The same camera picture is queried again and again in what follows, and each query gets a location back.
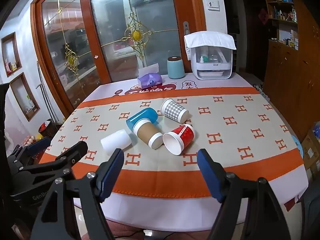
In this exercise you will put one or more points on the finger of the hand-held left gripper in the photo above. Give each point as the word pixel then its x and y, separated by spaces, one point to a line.
pixel 72 155
pixel 37 145

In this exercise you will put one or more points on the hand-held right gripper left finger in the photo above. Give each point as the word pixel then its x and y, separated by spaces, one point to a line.
pixel 110 177

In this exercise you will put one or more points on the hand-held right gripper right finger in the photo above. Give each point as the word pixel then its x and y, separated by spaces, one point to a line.
pixel 210 177

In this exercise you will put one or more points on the white plastic cup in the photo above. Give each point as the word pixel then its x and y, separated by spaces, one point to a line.
pixel 116 141

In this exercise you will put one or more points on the red paper cup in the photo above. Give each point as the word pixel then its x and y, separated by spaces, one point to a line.
pixel 185 133

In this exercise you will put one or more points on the brown paper cup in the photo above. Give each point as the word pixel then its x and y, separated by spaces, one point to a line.
pixel 147 133

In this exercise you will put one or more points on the blue plastic cup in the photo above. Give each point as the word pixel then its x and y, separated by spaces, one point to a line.
pixel 142 115

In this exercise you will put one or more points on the grey checked paper cup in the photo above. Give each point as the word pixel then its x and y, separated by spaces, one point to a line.
pixel 171 108

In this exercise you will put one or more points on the yellow ball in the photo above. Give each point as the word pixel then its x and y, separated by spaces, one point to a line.
pixel 39 137

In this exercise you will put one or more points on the dark basket with red contents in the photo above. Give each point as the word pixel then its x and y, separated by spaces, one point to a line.
pixel 48 127

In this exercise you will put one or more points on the orange patterned table cloth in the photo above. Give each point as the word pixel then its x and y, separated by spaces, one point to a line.
pixel 225 142

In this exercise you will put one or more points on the white printed tablecloth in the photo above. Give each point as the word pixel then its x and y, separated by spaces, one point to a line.
pixel 175 210

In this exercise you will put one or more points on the metal pole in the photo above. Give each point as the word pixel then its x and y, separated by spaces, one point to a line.
pixel 45 92

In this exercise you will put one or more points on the wooden framed glass door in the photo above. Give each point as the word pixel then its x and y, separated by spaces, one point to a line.
pixel 155 10
pixel 57 62

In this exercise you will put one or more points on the small gold door ornament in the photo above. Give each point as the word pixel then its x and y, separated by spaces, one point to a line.
pixel 71 58

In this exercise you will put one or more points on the blue round object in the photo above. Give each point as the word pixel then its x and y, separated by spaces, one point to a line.
pixel 298 147

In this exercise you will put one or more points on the purple tissue pack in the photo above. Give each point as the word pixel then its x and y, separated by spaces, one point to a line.
pixel 150 81

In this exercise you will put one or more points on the cardboard box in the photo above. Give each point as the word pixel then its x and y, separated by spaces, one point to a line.
pixel 311 152

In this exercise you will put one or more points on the dark chair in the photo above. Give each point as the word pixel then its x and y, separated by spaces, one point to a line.
pixel 310 210

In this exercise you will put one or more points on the white countertop sterilizer box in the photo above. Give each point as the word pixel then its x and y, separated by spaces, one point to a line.
pixel 212 67

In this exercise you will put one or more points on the teal canister with brown lid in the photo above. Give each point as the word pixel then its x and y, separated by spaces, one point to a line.
pixel 175 67

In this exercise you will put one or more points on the wooden cabinet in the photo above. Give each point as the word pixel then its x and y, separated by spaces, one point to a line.
pixel 292 87

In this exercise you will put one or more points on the large gold door ornament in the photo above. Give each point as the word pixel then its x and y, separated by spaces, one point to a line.
pixel 136 34

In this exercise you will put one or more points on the white towel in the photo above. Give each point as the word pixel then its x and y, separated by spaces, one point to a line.
pixel 210 40

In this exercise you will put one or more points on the dark door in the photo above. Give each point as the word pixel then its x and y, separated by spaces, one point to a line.
pixel 253 42

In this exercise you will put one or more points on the wooden shelf unit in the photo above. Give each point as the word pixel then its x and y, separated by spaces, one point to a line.
pixel 282 20

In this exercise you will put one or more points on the wooden wall niche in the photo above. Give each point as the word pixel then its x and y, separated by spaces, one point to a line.
pixel 25 97
pixel 11 55

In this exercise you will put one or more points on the white light switch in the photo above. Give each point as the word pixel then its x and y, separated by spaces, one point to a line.
pixel 213 5

